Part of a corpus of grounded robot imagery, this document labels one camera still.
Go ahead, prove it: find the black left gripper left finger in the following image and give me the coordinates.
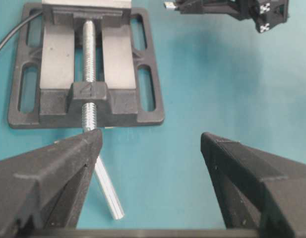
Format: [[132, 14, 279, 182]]
[[0, 129, 102, 238]]

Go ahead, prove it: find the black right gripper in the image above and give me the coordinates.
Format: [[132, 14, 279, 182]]
[[176, 0, 289, 33]]

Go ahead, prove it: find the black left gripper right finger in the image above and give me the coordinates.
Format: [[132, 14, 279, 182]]
[[200, 132, 306, 238]]

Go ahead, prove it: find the black bench vise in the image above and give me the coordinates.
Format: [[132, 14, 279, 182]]
[[7, 0, 165, 129]]

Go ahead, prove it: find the silver vise handle rod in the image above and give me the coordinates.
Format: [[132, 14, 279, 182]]
[[95, 155, 124, 220]]

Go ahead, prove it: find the black connector extension cable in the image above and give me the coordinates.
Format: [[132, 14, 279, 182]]
[[0, 11, 43, 60]]

